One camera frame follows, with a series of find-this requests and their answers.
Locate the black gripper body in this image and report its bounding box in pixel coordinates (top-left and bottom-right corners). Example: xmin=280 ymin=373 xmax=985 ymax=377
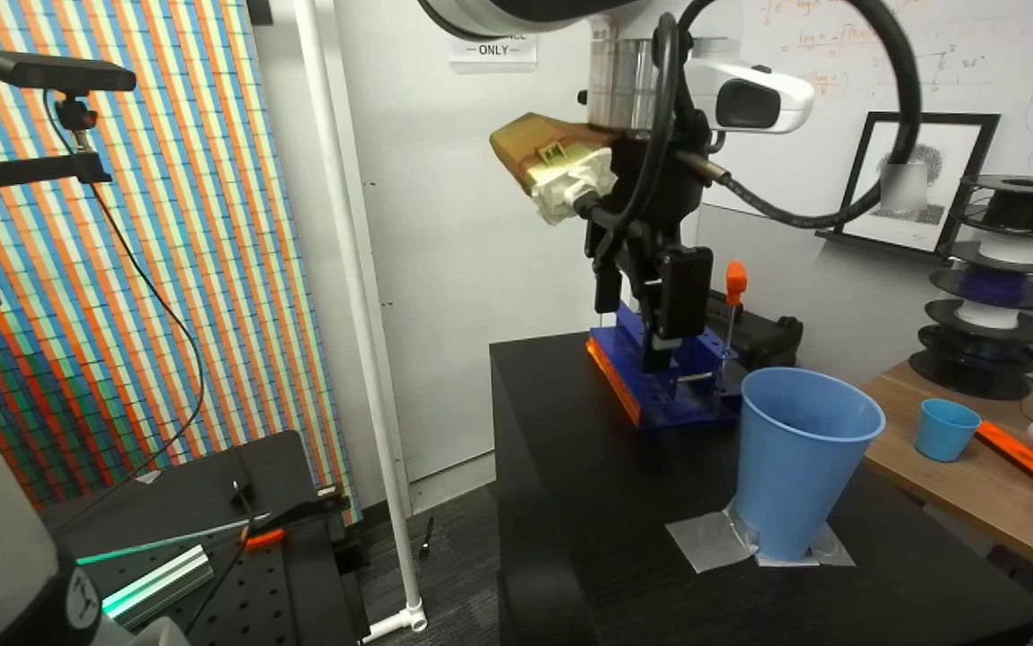
xmin=590 ymin=112 xmax=715 ymax=263

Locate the metal tool with orange handle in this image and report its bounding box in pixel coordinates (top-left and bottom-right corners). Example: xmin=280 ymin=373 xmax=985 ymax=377
xmin=722 ymin=258 xmax=749 ymax=353

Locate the large blue plastic cup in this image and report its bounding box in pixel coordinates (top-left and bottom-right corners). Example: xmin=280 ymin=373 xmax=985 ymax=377
xmin=727 ymin=363 xmax=888 ymax=567

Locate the small blue cup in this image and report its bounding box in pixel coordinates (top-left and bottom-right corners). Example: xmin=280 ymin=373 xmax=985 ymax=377
xmin=912 ymin=393 xmax=985 ymax=465

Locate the blue and orange tool holder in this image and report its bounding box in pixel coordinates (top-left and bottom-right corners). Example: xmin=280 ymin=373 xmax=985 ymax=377
xmin=580 ymin=298 xmax=747 ymax=433

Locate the small black box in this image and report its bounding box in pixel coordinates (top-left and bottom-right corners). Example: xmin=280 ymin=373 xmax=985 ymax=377
xmin=734 ymin=305 xmax=807 ymax=368

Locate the black cabinet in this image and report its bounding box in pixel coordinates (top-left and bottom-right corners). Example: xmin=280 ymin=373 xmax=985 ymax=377
xmin=488 ymin=331 xmax=1033 ymax=646

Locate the thick white pole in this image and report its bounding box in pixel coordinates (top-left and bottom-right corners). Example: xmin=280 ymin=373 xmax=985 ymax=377
xmin=292 ymin=0 xmax=433 ymax=646

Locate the black framed portrait photo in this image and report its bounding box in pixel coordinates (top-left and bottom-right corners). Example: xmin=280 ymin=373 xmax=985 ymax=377
xmin=833 ymin=107 xmax=1003 ymax=263

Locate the stack of filament spools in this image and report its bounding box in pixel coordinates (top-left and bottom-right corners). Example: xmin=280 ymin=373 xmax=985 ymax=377
xmin=904 ymin=167 xmax=1033 ymax=405

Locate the wooden desk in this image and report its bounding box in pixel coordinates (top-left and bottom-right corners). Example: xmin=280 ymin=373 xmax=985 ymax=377
xmin=861 ymin=355 xmax=1033 ymax=598

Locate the whiteboard with scribbles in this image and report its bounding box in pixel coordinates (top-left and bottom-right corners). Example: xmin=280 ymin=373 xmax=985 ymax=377
xmin=705 ymin=0 xmax=1033 ymax=231

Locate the black perforated breadboard table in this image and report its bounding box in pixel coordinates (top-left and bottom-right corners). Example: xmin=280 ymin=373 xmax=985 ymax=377
xmin=33 ymin=427 xmax=363 ymax=646

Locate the aluminium profile bar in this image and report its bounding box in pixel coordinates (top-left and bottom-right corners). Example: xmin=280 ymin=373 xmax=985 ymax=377
xmin=67 ymin=515 xmax=217 ymax=629

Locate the tan and white wrist camera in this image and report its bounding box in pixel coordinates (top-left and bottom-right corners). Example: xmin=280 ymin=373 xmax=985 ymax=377
xmin=488 ymin=107 xmax=624 ymax=231

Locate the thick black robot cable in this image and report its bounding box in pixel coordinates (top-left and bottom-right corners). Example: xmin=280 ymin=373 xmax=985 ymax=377
xmin=647 ymin=0 xmax=928 ymax=234

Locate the thin black camera cable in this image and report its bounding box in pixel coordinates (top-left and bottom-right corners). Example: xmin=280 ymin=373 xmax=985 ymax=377
xmin=43 ymin=88 xmax=213 ymax=485

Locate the clamp with orange handle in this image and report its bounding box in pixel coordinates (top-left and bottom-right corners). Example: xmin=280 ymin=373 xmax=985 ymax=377
xmin=227 ymin=477 xmax=348 ymax=561

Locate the striped colourful wall panel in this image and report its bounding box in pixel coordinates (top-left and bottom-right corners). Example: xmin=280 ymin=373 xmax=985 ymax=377
xmin=0 ymin=0 xmax=355 ymax=509

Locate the black stereo camera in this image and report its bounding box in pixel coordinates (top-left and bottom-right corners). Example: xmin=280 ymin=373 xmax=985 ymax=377
xmin=0 ymin=45 xmax=141 ymax=101

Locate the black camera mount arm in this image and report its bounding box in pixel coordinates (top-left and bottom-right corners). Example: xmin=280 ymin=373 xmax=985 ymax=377
xmin=0 ymin=149 xmax=116 ymax=197

